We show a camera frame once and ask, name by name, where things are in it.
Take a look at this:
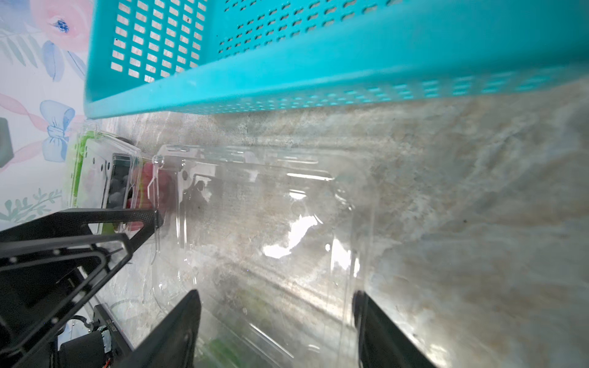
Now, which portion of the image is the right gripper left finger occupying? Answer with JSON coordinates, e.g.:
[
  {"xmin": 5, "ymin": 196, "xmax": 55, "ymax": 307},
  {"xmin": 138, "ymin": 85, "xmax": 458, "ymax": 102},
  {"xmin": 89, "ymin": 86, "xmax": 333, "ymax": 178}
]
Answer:
[{"xmin": 115, "ymin": 290, "xmax": 202, "ymax": 368}]

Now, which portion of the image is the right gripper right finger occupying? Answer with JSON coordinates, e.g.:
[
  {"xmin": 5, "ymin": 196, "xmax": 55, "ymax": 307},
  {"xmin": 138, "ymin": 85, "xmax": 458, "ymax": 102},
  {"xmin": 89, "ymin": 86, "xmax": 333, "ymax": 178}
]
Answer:
[{"xmin": 352, "ymin": 291, "xmax": 435, "ymax": 368}]

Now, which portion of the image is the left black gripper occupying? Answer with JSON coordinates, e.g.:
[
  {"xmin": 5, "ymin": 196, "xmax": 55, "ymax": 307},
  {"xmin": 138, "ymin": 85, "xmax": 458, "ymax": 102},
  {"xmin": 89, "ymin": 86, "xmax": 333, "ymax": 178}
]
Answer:
[{"xmin": 1, "ymin": 209, "xmax": 164, "ymax": 367}]

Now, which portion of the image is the clear plastic clamshell container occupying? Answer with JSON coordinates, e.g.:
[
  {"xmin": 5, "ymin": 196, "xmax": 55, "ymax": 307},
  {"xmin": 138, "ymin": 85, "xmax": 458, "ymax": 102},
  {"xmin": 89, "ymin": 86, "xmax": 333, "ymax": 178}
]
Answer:
[{"xmin": 67, "ymin": 130, "xmax": 144, "ymax": 209}]

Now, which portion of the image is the small green grape bunch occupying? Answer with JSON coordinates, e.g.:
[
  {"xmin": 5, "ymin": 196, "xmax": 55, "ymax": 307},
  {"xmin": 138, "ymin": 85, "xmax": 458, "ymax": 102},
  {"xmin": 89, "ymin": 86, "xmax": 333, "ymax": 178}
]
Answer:
[{"xmin": 194, "ymin": 334, "xmax": 258, "ymax": 367}]

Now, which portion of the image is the pink red grape bunch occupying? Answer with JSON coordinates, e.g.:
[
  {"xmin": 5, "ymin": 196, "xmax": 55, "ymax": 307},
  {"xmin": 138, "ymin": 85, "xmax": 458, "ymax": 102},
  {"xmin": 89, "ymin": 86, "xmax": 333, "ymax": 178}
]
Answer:
[{"xmin": 125, "ymin": 160, "xmax": 175, "ymax": 227}]

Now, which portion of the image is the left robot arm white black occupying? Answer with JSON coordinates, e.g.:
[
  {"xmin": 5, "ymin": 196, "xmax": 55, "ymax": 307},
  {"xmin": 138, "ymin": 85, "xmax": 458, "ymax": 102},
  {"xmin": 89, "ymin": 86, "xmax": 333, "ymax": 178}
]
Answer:
[{"xmin": 1, "ymin": 209, "xmax": 162, "ymax": 367}]

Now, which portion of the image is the teal plastic basket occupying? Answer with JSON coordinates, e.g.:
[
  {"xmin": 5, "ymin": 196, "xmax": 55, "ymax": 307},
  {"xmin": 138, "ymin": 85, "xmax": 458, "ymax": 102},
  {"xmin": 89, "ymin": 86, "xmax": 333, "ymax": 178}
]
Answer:
[{"xmin": 84, "ymin": 1, "xmax": 588, "ymax": 119}]

